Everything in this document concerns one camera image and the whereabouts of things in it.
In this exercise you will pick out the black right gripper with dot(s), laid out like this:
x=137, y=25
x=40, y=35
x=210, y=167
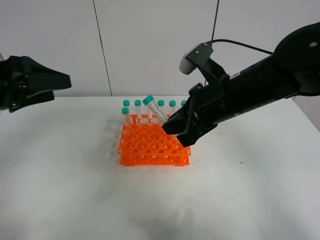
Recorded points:
x=208, y=106

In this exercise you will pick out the green capped test tube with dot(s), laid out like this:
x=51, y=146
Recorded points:
x=150, y=103

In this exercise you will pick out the second row left tube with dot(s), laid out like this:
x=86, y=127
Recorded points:
x=126, y=114

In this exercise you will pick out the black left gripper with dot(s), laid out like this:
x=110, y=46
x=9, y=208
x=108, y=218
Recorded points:
x=21, y=76

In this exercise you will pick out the orange test tube rack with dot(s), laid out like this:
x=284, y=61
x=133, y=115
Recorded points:
x=143, y=142

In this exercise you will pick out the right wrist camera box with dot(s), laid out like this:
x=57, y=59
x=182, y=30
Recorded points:
x=196, y=57

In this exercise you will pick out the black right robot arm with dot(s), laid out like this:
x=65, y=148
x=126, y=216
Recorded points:
x=293, y=69

